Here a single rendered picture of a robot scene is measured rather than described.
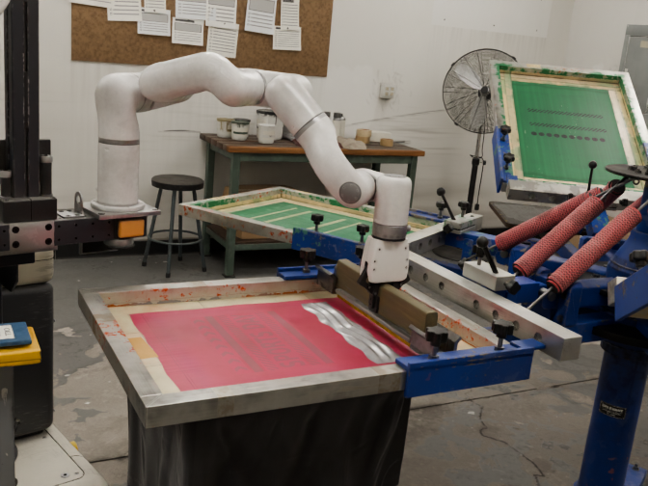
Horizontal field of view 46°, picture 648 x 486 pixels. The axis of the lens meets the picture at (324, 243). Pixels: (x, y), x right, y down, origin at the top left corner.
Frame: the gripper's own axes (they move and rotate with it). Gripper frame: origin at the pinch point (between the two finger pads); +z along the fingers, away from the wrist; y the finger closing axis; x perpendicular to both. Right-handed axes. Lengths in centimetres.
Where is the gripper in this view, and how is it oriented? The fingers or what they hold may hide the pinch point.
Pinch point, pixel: (381, 302)
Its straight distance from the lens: 171.3
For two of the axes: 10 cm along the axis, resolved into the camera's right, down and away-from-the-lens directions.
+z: -0.8, 9.6, 2.5
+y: -8.9, 0.4, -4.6
